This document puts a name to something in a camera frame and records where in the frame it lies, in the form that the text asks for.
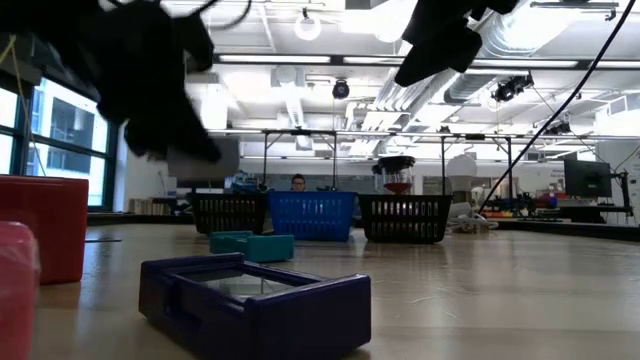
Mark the black ceiling spotlight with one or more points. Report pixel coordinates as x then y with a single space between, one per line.
341 90

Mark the background black rig frame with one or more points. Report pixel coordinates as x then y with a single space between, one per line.
300 132

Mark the white light bulb on base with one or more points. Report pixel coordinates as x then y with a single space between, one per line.
461 170

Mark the blue plastic basket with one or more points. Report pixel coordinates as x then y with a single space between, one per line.
312 215

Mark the person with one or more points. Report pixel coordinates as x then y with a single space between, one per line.
298 182

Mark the large window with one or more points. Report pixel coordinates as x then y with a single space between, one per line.
65 150

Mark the purple plastic tray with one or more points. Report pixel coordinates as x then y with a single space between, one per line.
310 320

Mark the wooden crates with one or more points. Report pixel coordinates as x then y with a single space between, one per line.
150 206

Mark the hot pink USB charger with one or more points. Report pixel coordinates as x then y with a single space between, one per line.
17 290

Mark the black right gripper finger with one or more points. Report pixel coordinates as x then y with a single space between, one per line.
435 60

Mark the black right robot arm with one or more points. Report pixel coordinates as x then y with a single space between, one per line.
500 4

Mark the teal plastic tray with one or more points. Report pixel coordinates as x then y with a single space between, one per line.
265 248

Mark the black computer monitor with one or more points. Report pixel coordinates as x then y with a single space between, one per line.
587 177
200 184

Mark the black aluminium rig frame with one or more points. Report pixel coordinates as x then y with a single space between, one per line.
550 227

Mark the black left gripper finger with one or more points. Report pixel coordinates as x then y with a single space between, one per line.
170 132

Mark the black ceiling camera cluster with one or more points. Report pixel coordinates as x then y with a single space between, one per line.
510 89

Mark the cluttered background workbench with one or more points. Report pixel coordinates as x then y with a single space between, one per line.
540 202

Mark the pink-red USB charger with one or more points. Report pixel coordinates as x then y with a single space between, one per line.
45 225

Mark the black plastic basket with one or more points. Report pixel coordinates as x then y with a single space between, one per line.
405 220
230 212

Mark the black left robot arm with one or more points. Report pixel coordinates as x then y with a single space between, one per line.
40 30

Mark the red sand hourglass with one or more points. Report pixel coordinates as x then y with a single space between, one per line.
397 187

